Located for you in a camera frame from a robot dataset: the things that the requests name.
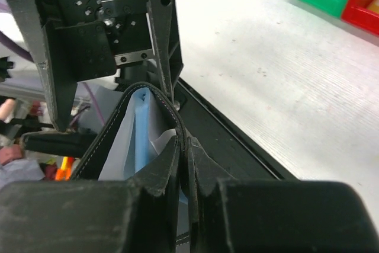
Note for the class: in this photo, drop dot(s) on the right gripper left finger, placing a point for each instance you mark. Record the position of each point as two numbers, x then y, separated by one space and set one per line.
135 215

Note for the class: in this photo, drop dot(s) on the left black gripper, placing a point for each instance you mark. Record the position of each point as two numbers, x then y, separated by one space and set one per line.
99 36

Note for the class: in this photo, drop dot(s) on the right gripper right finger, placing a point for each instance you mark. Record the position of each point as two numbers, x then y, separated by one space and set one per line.
232 215

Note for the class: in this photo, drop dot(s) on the black leather card holder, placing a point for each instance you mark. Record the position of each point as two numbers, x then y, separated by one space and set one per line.
105 158

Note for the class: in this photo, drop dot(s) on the red plastic bin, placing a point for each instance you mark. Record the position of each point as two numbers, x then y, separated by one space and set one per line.
362 14

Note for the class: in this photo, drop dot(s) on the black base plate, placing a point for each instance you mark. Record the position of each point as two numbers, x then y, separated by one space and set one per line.
224 142

